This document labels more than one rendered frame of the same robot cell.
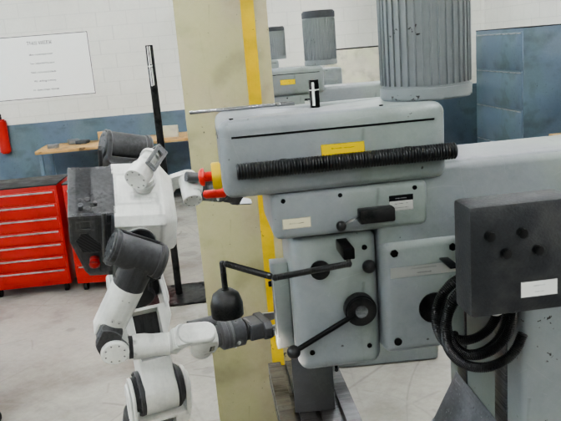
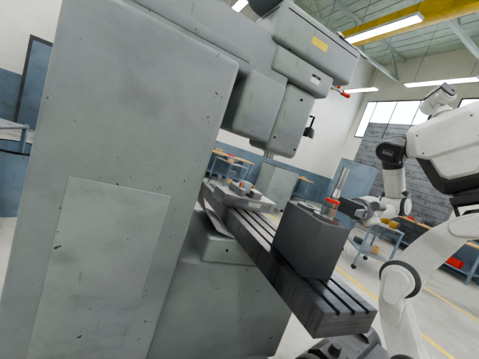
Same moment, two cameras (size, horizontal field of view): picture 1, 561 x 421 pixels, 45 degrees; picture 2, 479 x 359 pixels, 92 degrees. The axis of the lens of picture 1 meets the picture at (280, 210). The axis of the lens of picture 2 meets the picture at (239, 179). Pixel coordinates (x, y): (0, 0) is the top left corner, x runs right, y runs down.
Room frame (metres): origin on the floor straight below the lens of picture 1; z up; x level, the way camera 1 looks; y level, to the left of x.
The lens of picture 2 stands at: (2.59, -0.63, 1.29)
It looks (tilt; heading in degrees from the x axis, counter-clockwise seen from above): 8 degrees down; 159
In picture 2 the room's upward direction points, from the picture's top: 19 degrees clockwise
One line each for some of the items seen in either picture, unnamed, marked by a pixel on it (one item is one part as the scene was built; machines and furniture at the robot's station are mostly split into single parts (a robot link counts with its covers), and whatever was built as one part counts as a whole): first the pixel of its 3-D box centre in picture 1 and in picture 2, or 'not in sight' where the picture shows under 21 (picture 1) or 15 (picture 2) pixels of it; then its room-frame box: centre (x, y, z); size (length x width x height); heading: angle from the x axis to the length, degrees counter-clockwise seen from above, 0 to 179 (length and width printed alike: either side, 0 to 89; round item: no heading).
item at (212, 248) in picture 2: not in sight; (239, 237); (1.50, -0.09, 0.83); 0.50 x 0.35 x 0.12; 96
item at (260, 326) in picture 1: (247, 329); (354, 209); (1.92, 0.13, 1.20); 0.13 x 0.12 x 0.10; 22
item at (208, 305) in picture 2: not in sight; (223, 295); (1.50, -0.07, 0.47); 0.81 x 0.32 x 0.60; 96
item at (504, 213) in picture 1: (514, 253); not in sight; (1.20, -0.43, 1.62); 0.20 x 0.09 x 0.21; 96
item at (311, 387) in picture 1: (310, 363); (307, 236); (1.94, -0.05, 1.07); 0.22 x 0.12 x 0.20; 0
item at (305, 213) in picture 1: (340, 198); (289, 77); (1.51, -0.14, 1.68); 0.34 x 0.24 x 0.10; 96
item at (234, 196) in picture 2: not in sight; (245, 196); (1.36, -0.08, 1.02); 0.35 x 0.15 x 0.11; 98
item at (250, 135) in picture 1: (324, 142); (303, 52); (1.51, -0.11, 1.81); 0.47 x 0.26 x 0.16; 96
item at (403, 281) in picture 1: (408, 278); (248, 107); (1.52, -0.29, 1.47); 0.24 x 0.19 x 0.26; 6
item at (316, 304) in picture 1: (329, 287); (280, 122); (1.50, -0.10, 1.47); 0.21 x 0.19 x 0.32; 6
